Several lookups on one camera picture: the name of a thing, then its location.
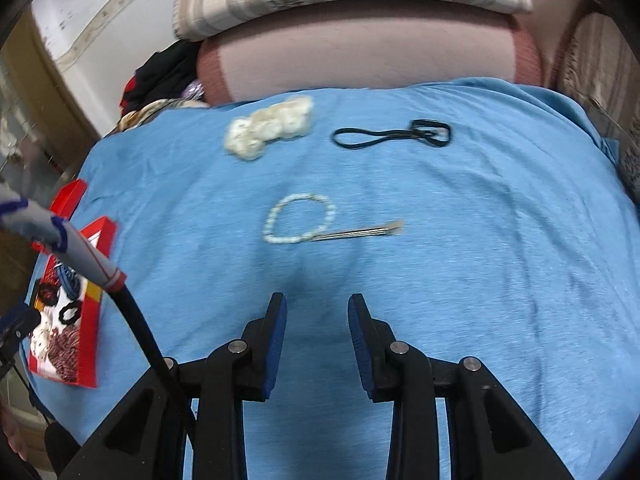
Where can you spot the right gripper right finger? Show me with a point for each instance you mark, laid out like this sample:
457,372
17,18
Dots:
371,339

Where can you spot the cream scrunchie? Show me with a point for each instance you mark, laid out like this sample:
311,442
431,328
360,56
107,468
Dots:
247,137

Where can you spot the blue blanket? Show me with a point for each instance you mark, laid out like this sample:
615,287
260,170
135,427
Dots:
520,246

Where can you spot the red open jewelry box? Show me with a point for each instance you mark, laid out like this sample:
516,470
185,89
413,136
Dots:
88,326

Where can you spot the pile of dark clothes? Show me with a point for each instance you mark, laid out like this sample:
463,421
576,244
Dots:
168,79

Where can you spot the pink folded blanket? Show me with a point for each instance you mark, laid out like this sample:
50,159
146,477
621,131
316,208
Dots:
378,44

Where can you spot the red white checked scrunchie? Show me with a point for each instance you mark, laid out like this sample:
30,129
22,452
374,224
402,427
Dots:
63,352

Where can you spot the white dotted scrunchie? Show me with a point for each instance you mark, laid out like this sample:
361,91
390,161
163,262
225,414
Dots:
44,338

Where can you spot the silver hair clip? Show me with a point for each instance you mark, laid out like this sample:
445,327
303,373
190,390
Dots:
390,228

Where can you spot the blue striped headband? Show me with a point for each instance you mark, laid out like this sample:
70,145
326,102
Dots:
69,280

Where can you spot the dark red patterned scrunchie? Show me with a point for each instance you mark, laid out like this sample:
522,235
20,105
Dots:
48,293

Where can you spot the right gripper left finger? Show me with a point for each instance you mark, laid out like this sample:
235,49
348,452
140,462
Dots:
265,338

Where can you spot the black ruffled scrunchie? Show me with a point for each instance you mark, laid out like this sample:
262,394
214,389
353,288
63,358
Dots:
71,313

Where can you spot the red box lid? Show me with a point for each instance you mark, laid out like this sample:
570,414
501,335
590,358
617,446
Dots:
68,198

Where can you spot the wooden glass door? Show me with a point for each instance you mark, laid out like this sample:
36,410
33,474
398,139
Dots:
45,136

